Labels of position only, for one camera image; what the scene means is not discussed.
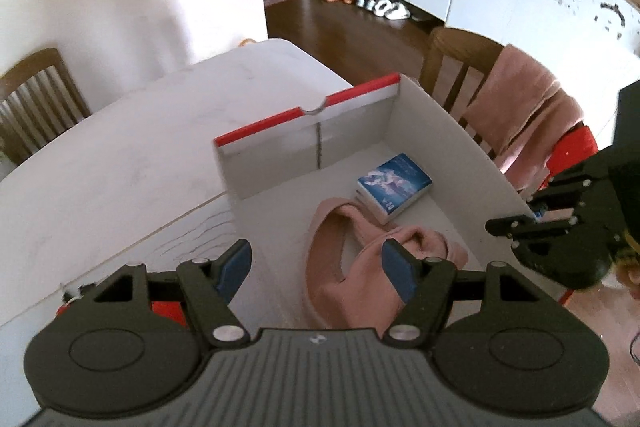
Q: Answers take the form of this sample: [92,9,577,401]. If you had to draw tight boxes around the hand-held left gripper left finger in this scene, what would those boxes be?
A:
[85,238,252,349]

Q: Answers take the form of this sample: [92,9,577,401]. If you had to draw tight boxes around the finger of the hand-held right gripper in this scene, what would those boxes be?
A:
[520,157,613,214]
[486,206,618,258]

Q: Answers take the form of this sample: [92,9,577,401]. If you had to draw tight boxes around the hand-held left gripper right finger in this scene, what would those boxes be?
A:
[381,238,551,349]

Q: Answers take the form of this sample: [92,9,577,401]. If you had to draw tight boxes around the pink knitted garment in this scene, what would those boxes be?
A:
[305,198,468,338]

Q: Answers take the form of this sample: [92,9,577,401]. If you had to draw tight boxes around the white cardboard box red rim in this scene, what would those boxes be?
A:
[0,74,538,427]

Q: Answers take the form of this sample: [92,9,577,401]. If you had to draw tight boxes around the blue paperback book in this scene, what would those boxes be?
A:
[356,153,433,225]

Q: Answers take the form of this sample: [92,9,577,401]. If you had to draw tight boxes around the pink fringed scarf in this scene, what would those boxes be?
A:
[465,44,586,192]

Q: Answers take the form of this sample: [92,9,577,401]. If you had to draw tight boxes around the white cabinet with stickers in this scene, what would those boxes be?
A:
[445,0,640,108]

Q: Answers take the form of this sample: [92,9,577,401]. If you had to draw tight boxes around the wooden chair with black seat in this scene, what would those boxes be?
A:
[419,27,506,162]

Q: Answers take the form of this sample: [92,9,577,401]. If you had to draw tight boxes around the wooden slat-back chair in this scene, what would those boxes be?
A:
[0,48,92,166]

